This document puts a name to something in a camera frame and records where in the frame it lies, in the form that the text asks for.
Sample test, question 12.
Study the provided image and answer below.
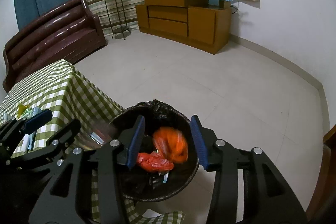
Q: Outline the red plastic bag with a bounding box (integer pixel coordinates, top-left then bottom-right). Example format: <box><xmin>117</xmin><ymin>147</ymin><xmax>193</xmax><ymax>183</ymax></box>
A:
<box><xmin>136</xmin><ymin>152</ymin><xmax>174</xmax><ymax>172</ymax></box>

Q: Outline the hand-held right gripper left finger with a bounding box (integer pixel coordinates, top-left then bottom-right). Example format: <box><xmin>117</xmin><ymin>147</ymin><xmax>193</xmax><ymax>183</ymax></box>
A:
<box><xmin>28</xmin><ymin>115</ymin><xmax>146</xmax><ymax>224</ymax></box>

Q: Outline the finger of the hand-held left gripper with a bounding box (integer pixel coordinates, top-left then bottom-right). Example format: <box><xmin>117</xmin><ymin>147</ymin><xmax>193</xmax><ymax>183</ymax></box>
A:
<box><xmin>10</xmin><ymin>119</ymin><xmax>81</xmax><ymax>172</ymax></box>
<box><xmin>0</xmin><ymin>109</ymin><xmax>53</xmax><ymax>160</ymax></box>

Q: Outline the orange plastic bag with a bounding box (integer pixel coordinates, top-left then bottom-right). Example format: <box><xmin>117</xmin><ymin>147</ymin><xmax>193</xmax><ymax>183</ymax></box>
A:
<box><xmin>152</xmin><ymin>126</ymin><xmax>189</xmax><ymax>163</ymax></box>

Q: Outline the wooden cabinet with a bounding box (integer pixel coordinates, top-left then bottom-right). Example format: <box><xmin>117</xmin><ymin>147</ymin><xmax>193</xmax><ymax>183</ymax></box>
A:
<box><xmin>134</xmin><ymin>0</ymin><xmax>233</xmax><ymax>55</ymax></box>

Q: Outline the yellow snack wrapper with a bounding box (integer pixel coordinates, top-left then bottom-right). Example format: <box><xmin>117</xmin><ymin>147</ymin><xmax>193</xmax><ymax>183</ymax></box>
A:
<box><xmin>16</xmin><ymin>103</ymin><xmax>32</xmax><ymax>117</ymax></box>

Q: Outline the green checkered tablecloth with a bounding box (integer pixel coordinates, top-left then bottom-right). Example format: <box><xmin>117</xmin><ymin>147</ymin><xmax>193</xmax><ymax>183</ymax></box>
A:
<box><xmin>0</xmin><ymin>59</ymin><xmax>187</xmax><ymax>224</ymax></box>

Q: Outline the green leaf print packet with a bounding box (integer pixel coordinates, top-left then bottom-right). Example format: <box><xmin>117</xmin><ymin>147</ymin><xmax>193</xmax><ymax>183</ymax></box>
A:
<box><xmin>26</xmin><ymin>105</ymin><xmax>44</xmax><ymax>117</ymax></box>

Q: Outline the black metal plant stand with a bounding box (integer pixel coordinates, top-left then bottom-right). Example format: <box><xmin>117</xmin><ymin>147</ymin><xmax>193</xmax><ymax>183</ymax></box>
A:
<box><xmin>102</xmin><ymin>0</ymin><xmax>132</xmax><ymax>40</ymax></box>

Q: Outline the white paper piece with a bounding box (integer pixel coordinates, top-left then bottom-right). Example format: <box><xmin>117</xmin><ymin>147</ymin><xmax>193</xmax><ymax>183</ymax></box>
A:
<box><xmin>143</xmin><ymin>210</ymin><xmax>164</xmax><ymax>218</ymax></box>

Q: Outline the bin with black bag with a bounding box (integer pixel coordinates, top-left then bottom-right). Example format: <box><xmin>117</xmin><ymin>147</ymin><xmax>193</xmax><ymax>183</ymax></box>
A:
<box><xmin>109</xmin><ymin>99</ymin><xmax>200</xmax><ymax>202</ymax></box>

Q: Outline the dark brown leather sofa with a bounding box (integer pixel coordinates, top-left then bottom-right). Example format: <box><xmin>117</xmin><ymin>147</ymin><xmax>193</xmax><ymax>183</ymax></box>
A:
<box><xmin>2</xmin><ymin>0</ymin><xmax>108</xmax><ymax>93</ymax></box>

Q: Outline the brown wooden furniture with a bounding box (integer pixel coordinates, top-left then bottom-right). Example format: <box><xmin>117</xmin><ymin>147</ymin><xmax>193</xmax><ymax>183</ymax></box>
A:
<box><xmin>306</xmin><ymin>124</ymin><xmax>336</xmax><ymax>220</ymax></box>

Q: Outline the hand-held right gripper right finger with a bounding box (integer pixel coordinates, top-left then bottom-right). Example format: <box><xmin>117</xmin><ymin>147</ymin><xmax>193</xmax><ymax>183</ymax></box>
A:
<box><xmin>189</xmin><ymin>114</ymin><xmax>309</xmax><ymax>224</ymax></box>

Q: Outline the white blue tube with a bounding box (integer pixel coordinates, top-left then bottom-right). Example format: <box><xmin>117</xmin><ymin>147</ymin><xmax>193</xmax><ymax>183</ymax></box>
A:
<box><xmin>157</xmin><ymin>172</ymin><xmax>171</xmax><ymax>184</ymax></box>

